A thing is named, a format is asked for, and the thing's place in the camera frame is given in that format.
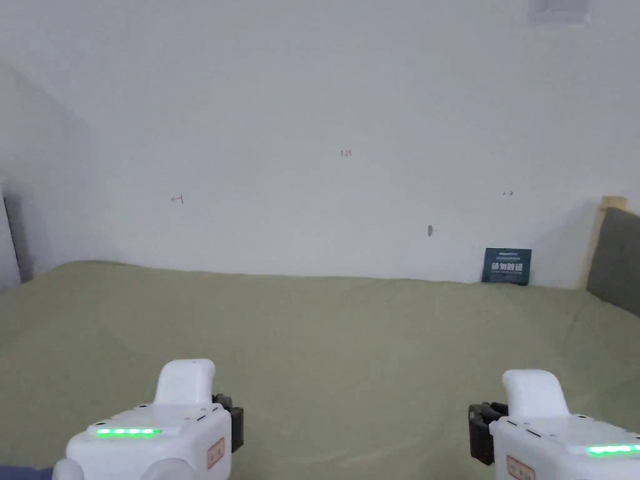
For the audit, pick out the dark blue printed card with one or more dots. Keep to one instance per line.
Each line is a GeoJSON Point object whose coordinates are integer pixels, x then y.
{"type": "Point", "coordinates": [507, 267]}

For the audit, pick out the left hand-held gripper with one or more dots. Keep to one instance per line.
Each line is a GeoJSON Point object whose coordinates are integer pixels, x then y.
{"type": "Point", "coordinates": [165, 440]}

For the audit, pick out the bed with pale green sheet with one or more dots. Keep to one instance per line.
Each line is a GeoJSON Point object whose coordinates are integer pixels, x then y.
{"type": "Point", "coordinates": [320, 330]}

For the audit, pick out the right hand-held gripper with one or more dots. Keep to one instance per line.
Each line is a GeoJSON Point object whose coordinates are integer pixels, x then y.
{"type": "Point", "coordinates": [550, 440]}

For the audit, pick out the grey padded headboard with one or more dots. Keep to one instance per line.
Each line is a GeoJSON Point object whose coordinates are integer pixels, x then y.
{"type": "Point", "coordinates": [616, 262]}

